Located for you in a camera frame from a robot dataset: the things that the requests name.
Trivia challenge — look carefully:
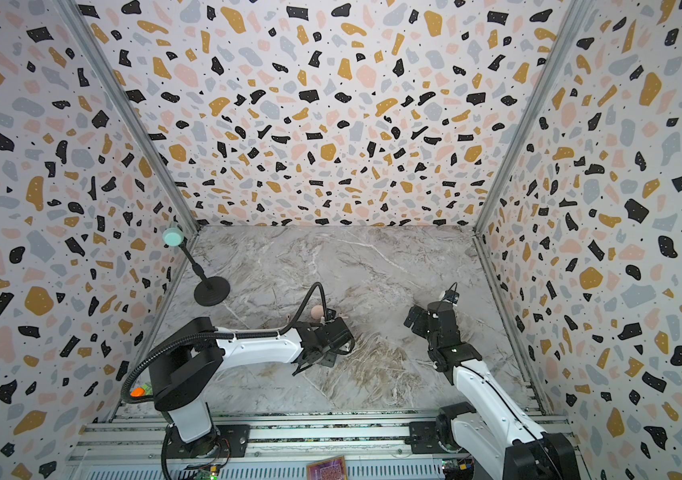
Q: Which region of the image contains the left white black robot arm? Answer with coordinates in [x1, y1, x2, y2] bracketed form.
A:
[147, 317, 356, 445]

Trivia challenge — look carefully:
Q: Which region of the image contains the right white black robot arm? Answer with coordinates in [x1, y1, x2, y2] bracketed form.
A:
[404, 299, 580, 479]

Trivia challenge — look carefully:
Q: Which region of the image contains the pink earbud charging case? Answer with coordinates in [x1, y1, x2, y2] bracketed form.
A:
[310, 305, 325, 321]

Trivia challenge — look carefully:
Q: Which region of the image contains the pink circuit board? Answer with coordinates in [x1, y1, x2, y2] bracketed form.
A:
[306, 456, 347, 480]

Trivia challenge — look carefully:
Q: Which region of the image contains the microphone stand with green ball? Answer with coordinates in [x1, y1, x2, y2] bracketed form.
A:
[162, 226, 231, 307]

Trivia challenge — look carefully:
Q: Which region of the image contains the small electronics board with leds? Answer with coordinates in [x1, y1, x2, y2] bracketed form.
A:
[193, 463, 224, 480]

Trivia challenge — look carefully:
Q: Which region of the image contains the right small electronics board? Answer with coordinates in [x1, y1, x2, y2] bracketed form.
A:
[442, 459, 475, 480]

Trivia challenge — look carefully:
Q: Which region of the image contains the orange green connector block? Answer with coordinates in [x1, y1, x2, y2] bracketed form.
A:
[130, 383, 153, 398]

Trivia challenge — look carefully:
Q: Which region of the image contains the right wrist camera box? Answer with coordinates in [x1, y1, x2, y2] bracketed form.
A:
[441, 289, 460, 305]

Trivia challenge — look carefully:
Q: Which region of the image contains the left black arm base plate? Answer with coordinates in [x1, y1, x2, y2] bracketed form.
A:
[161, 424, 250, 461]

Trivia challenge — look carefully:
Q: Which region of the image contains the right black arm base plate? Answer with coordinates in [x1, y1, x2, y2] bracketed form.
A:
[405, 419, 455, 454]

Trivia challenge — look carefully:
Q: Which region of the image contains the black corrugated cable conduit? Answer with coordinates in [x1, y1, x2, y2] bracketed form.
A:
[120, 281, 329, 404]

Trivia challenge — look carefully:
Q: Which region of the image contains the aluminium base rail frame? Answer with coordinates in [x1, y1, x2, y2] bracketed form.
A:
[64, 410, 585, 480]

